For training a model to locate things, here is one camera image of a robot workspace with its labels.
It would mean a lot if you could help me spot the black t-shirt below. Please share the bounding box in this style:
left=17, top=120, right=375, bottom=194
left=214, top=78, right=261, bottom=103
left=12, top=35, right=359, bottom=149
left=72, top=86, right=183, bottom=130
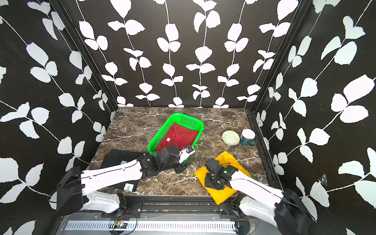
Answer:
left=100, top=149, right=144, bottom=192

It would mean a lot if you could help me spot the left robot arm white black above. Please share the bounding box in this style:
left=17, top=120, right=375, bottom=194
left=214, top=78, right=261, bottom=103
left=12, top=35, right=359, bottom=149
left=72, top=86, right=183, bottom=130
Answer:
left=55, top=146, right=195, bottom=216

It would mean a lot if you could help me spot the red t-shirt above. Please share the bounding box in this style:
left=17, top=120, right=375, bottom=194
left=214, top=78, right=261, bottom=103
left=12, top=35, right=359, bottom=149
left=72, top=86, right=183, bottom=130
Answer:
left=156, top=123, right=198, bottom=151

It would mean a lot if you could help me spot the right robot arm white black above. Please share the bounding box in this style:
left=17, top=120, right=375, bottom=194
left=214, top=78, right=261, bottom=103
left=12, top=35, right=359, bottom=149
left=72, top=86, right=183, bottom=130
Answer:
left=204, top=158, right=314, bottom=235

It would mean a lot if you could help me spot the green mug white lid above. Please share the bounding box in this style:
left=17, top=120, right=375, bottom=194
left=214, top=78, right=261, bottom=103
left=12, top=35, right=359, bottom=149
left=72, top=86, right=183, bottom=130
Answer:
left=240, top=129, right=257, bottom=146

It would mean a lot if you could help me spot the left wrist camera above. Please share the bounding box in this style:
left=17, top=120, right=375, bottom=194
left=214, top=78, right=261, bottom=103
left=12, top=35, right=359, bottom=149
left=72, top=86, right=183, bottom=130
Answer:
left=179, top=145, right=195, bottom=163

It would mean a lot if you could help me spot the small circuit board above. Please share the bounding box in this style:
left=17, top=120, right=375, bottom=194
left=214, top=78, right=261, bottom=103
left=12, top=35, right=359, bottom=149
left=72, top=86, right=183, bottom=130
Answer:
left=113, top=221, right=128, bottom=230

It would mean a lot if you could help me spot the patterned yellow blue plate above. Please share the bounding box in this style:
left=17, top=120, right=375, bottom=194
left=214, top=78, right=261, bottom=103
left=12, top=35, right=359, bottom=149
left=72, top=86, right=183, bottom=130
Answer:
left=222, top=130, right=240, bottom=146

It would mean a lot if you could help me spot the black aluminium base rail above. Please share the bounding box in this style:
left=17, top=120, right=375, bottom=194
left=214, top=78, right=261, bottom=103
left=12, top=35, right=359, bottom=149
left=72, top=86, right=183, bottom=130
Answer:
left=116, top=193, right=247, bottom=220

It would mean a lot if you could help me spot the yellow t-shirt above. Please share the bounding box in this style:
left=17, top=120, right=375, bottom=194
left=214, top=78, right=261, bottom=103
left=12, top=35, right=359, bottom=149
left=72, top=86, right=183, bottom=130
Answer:
left=195, top=151, right=251, bottom=205

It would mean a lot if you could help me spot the white slotted cable duct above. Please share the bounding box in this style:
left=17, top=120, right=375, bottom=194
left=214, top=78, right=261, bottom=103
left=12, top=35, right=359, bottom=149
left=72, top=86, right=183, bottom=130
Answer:
left=64, top=220, right=236, bottom=233

